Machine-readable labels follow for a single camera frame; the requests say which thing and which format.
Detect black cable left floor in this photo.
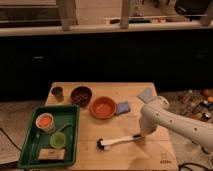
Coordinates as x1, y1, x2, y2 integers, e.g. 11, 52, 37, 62
0, 127, 23, 167

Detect small brown cup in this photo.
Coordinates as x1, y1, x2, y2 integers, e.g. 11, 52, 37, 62
51, 86, 64, 102

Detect green ladle cup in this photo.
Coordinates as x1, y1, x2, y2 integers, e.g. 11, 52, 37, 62
49, 123, 72, 149

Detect spice bottle rack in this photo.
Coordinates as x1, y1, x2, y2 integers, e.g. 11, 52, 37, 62
178, 89, 213, 122

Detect dark brown bowl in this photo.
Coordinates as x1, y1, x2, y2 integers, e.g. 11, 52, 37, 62
71, 86, 92, 107

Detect orange ceramic bowl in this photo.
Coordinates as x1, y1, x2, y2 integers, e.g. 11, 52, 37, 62
89, 96, 117, 119

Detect tan rectangular sponge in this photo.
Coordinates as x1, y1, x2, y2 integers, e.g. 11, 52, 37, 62
38, 149, 65, 160

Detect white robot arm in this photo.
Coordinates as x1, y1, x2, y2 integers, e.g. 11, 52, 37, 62
139, 96, 213, 152

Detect black cable right floor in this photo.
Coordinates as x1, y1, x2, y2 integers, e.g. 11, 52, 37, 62
178, 162, 213, 171

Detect green plastic tray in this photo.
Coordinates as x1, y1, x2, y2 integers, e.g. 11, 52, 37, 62
18, 105, 79, 169

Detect white cup orange inside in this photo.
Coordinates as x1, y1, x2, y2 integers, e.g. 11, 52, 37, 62
35, 113, 55, 133

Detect black cable floor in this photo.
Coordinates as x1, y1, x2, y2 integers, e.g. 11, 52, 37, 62
0, 127, 23, 167
178, 162, 213, 171

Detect white dish brush black bristles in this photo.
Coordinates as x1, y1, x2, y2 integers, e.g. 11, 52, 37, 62
97, 134, 142, 150

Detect blue sponge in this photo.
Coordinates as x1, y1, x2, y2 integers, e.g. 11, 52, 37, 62
116, 101, 131, 115

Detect grey triangular cloth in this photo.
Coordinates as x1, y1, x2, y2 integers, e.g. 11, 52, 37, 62
138, 88, 153, 103

